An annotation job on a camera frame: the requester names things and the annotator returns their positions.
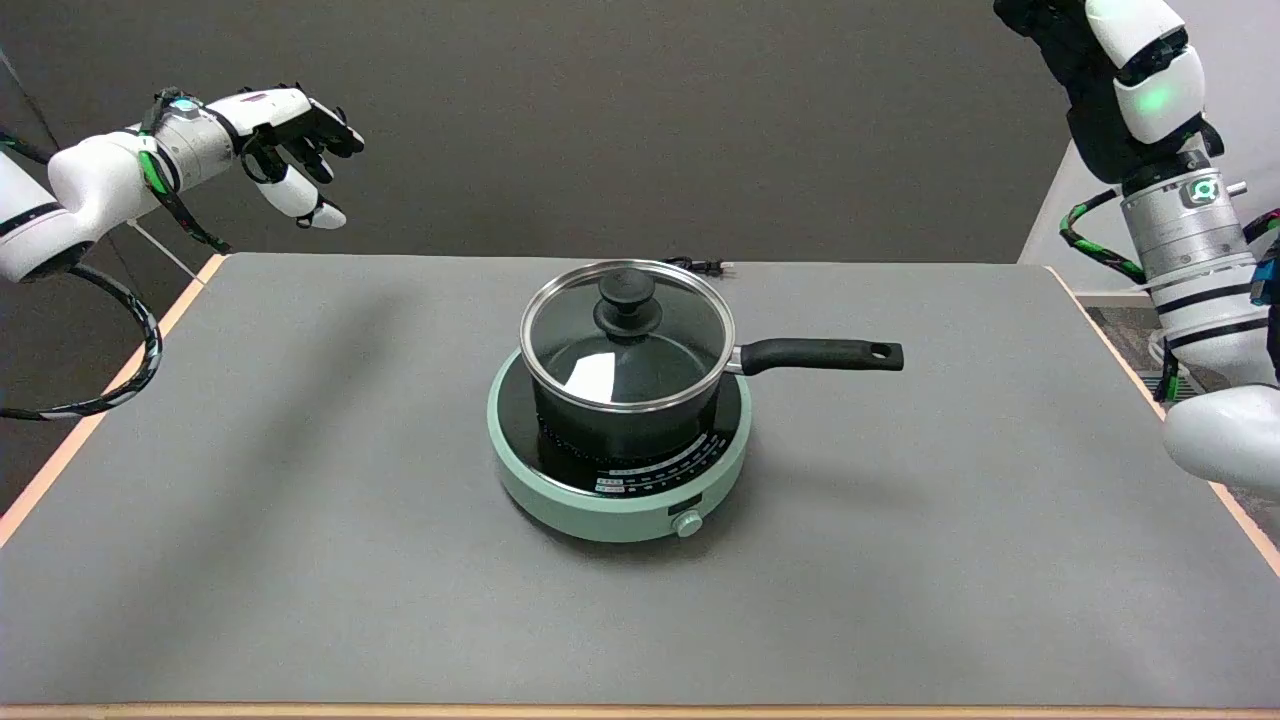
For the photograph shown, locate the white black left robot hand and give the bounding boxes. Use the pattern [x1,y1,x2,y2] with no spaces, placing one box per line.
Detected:
[207,83,366,231]

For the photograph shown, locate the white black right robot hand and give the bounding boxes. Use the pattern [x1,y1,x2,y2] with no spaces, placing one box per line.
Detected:
[993,0,1226,187]

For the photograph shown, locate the glass pot lid black knob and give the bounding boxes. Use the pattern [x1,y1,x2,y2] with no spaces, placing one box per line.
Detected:
[519,259,737,413]

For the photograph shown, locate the grey table mat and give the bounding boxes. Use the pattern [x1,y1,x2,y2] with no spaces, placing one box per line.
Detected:
[0,252,1280,709]

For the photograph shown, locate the green round induction cooker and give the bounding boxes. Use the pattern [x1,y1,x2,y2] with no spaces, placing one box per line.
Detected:
[487,345,753,544]

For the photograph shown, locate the black green wrist cable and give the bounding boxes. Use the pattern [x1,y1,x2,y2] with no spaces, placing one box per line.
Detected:
[138,88,233,254]

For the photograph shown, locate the black wrapped cable loop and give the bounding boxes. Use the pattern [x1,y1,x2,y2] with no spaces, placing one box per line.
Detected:
[0,262,163,421]

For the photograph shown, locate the black saucepan with handle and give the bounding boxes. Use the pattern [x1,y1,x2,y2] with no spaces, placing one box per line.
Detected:
[519,262,905,463]

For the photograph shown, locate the black power plug cord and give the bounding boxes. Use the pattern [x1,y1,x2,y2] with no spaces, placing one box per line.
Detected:
[660,256,736,281]

